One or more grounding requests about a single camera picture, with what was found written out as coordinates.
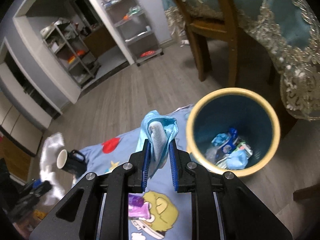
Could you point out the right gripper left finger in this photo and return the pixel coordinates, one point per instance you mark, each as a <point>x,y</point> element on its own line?
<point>97,206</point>

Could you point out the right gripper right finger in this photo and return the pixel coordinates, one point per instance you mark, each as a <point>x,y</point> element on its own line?
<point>222,206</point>

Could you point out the teal yellow-rimmed trash bin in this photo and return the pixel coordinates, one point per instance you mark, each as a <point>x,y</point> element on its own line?
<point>244,110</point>

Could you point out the black white-lined mug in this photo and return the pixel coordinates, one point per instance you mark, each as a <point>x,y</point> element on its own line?
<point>73,162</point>

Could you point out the light blue cartoon blanket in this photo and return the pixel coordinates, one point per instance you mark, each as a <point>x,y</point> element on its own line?
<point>165,214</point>

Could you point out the blue white wrapper in bin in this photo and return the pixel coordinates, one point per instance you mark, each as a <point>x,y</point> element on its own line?
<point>228,147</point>

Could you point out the blue crumpled glove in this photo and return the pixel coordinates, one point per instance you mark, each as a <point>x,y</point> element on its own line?
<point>220,139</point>

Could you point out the metal shelf rack in kitchen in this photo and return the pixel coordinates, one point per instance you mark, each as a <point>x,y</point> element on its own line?
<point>68,48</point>

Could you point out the wooden chair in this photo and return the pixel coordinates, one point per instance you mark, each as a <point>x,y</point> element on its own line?
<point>198,29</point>

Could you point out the teal lace-trimmed tablecloth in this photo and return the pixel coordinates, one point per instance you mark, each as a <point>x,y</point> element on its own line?
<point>289,31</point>

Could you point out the metal shelf rack by wall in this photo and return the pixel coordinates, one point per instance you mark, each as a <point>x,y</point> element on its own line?
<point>130,20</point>

